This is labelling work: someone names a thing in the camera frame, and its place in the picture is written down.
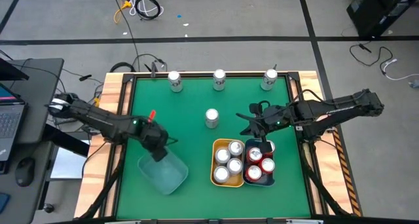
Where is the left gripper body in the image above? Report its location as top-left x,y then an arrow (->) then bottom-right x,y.
136,121 -> 170,151

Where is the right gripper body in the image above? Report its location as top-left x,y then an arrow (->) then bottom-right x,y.
250,101 -> 292,138

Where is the translucent teal plastic bin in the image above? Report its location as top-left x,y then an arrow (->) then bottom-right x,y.
137,147 -> 190,196

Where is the white Spindrift can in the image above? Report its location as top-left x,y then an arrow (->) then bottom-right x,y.
213,166 -> 230,184
227,157 -> 243,174
228,140 -> 244,157
215,147 -> 231,165

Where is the grey-blue plastic bin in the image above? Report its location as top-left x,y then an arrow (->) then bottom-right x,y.
243,138 -> 276,187

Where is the silver Diet Coke can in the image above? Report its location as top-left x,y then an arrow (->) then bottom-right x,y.
212,69 -> 227,92
167,70 -> 184,93
205,108 -> 220,130
260,68 -> 278,92

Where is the yellow plastic bin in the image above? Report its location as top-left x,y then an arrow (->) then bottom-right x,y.
209,138 -> 246,188

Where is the yellow black hazard tape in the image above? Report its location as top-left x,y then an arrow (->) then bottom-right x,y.
331,127 -> 363,217

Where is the white sheet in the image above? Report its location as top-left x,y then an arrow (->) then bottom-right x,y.
48,151 -> 88,180

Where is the black desk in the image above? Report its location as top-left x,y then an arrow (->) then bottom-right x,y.
0,58 -> 65,224

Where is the black computer mouse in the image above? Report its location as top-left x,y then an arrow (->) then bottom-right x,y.
14,157 -> 36,188

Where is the black laptop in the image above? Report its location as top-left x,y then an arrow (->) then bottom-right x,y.
0,83 -> 27,162

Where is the black equipment case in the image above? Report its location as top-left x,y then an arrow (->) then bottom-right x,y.
346,0 -> 419,39

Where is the black monitor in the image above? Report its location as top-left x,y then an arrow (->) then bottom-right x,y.
0,58 -> 30,82

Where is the blue pad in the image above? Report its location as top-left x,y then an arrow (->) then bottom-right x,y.
0,193 -> 10,215

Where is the black frame brace strut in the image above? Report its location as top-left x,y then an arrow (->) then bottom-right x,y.
78,166 -> 124,220
302,145 -> 350,217

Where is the thick black cable loop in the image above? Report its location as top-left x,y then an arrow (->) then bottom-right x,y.
109,62 -> 137,73

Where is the black floor cable with plug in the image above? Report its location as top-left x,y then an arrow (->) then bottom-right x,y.
348,42 -> 394,71

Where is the black coiled cable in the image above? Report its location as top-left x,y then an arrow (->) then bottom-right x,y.
134,0 -> 162,21

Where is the white floor cable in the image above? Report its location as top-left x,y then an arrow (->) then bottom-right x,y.
380,57 -> 419,82

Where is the yellow floor cable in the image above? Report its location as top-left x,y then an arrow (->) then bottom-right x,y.
113,0 -> 132,24

